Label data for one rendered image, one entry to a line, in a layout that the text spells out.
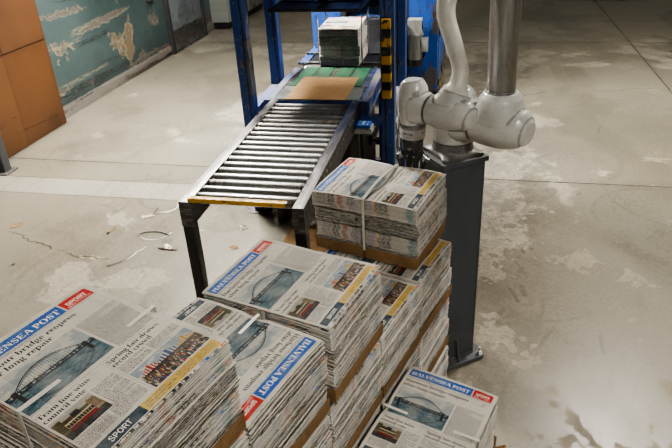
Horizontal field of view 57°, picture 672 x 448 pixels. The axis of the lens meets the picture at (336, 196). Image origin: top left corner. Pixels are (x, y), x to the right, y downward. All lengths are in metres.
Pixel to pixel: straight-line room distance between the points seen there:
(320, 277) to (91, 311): 0.61
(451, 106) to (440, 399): 0.89
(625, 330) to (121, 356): 2.60
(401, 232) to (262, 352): 0.75
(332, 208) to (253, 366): 0.82
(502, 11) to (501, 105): 0.31
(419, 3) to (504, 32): 3.76
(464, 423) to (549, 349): 1.27
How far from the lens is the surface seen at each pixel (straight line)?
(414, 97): 2.08
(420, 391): 1.97
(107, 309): 1.25
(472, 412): 1.92
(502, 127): 2.23
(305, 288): 1.58
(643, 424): 2.88
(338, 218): 2.07
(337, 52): 4.43
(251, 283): 1.63
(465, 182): 2.46
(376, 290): 1.66
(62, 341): 1.21
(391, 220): 1.98
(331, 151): 3.01
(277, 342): 1.44
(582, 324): 3.29
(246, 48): 3.80
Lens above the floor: 1.99
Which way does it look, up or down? 27 degrees down
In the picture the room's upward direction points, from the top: 3 degrees counter-clockwise
